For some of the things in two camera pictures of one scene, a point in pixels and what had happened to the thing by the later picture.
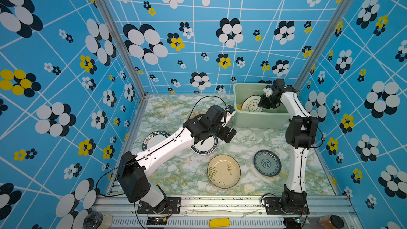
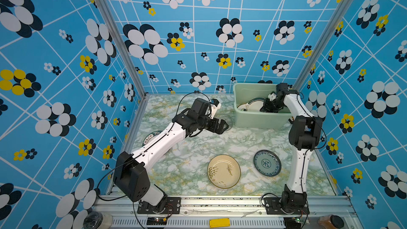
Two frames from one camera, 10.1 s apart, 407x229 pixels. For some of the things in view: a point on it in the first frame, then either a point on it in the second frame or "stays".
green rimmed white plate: x=209 y=146 → x=256 y=104
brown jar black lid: x=330 y=221 stays
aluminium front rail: x=219 y=212 stays
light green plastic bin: x=247 y=113 stays
